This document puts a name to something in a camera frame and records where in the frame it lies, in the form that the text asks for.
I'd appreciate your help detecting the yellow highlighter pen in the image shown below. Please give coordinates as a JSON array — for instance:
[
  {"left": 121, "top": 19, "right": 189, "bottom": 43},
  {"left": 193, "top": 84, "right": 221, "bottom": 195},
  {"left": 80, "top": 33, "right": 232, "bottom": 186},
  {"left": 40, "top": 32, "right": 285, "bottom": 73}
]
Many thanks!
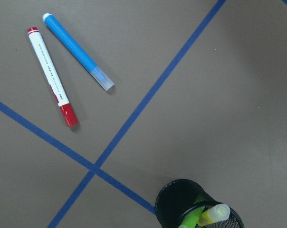
[{"left": 197, "top": 204, "right": 230, "bottom": 227}]

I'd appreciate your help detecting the red and white marker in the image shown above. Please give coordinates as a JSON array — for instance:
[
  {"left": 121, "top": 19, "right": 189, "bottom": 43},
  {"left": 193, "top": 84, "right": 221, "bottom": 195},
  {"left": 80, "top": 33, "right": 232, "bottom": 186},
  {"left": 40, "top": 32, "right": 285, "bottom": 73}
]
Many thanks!
[{"left": 28, "top": 27, "right": 78, "bottom": 127}]

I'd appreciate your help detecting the green highlighter pen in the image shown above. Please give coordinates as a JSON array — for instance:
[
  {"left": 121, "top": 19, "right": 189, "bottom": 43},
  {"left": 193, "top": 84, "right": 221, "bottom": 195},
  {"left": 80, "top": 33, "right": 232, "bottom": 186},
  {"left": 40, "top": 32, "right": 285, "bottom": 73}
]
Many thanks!
[{"left": 178, "top": 206, "right": 205, "bottom": 228}]

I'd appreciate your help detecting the brown paper table mat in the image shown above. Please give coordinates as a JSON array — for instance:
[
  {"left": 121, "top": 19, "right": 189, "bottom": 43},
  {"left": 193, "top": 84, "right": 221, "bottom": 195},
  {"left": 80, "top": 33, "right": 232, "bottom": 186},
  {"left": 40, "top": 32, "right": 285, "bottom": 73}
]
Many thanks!
[{"left": 0, "top": 0, "right": 287, "bottom": 228}]

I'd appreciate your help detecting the blue marker pen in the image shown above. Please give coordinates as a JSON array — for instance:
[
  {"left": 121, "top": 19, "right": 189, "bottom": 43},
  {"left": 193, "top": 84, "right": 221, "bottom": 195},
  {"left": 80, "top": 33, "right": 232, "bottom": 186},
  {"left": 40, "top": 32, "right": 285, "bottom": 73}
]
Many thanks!
[{"left": 42, "top": 13, "right": 115, "bottom": 91}]

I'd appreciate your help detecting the black mesh pen holder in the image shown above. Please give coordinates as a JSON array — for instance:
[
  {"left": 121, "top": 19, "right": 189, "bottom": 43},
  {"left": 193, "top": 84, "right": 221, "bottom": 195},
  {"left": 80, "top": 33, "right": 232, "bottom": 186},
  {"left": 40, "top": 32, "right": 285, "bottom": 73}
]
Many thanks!
[{"left": 154, "top": 179, "right": 245, "bottom": 228}]

